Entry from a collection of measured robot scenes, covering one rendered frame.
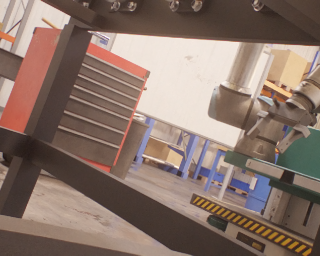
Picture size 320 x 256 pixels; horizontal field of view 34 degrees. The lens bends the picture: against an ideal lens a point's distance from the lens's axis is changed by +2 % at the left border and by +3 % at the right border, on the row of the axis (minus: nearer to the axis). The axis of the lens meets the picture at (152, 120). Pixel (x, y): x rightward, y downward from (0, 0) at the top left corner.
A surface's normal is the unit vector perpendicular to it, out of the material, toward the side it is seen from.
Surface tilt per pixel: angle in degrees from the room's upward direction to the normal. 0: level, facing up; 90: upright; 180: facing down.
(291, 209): 90
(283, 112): 67
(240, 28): 90
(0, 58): 90
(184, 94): 90
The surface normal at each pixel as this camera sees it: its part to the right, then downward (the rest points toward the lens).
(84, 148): 0.56, 0.18
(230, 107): -0.15, 0.17
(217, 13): -0.75, -0.30
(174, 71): 0.20, 0.03
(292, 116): -0.54, -0.65
